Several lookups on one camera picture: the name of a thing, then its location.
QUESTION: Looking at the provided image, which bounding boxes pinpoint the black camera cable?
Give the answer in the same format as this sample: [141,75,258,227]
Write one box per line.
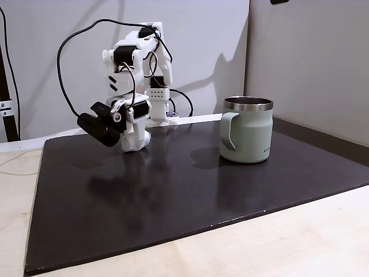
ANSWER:
[57,18,174,117]

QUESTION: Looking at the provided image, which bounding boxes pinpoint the black stand pole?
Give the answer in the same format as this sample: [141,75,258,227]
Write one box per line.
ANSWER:
[0,43,20,143]

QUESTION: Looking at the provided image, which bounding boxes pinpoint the black table mat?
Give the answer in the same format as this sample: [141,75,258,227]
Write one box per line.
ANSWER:
[24,117,369,275]

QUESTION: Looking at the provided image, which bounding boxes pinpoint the black oval camera box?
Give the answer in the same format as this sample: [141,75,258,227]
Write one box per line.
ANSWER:
[76,101,128,148]

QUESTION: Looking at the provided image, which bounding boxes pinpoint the white gauze roll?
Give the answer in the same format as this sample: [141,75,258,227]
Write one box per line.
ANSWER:
[123,133,152,152]

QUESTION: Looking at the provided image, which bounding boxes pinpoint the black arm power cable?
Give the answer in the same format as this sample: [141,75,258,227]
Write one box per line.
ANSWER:
[168,88,194,118]

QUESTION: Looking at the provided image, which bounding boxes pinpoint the white clamp bracket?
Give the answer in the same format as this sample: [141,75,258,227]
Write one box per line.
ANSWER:
[0,99,13,117]

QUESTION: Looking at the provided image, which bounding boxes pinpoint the sage green steel-rimmed mug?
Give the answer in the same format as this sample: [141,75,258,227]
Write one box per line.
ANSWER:
[219,96,274,164]

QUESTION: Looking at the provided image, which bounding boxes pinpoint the thin black hanging cable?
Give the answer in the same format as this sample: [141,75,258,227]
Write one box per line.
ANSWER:
[0,5,22,140]

